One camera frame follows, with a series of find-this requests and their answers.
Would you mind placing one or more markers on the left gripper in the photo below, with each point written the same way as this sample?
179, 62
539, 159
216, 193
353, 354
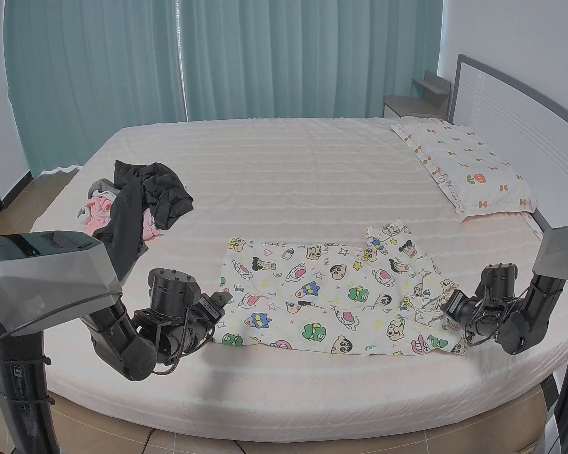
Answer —
208, 315

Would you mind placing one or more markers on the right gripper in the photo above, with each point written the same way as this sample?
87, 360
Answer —
461, 310

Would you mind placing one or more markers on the white printed pyjama garment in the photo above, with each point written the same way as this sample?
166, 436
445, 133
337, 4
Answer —
331, 296

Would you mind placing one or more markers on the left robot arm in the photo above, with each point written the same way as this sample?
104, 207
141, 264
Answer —
52, 277

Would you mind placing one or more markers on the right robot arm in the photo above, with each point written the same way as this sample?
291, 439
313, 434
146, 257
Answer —
525, 319

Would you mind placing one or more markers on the pile of clothes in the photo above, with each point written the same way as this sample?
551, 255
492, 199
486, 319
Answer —
132, 206

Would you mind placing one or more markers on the bed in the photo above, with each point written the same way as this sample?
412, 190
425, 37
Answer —
303, 173

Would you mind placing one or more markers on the white printed pillow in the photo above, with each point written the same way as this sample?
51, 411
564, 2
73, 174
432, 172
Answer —
468, 163

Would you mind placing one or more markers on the grey bedside table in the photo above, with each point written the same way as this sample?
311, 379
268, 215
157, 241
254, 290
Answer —
416, 104

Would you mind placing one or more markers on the blue-green curtain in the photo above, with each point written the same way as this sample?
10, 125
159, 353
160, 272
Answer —
312, 40
94, 64

